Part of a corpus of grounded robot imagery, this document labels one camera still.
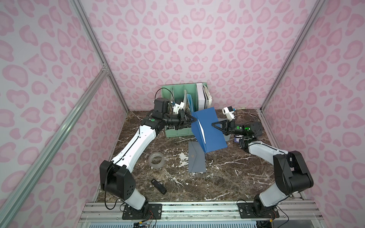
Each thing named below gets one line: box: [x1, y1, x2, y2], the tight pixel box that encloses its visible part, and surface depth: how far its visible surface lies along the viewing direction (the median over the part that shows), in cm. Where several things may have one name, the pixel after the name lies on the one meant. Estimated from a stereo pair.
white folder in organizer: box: [195, 83, 206, 111], surface depth 97 cm
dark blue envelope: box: [191, 106, 228, 154], surface depth 72 cm
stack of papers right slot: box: [202, 84, 213, 109], surface depth 95 cm
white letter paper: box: [197, 118, 207, 144], surface depth 71 cm
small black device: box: [150, 178, 167, 195], surface depth 82 cm
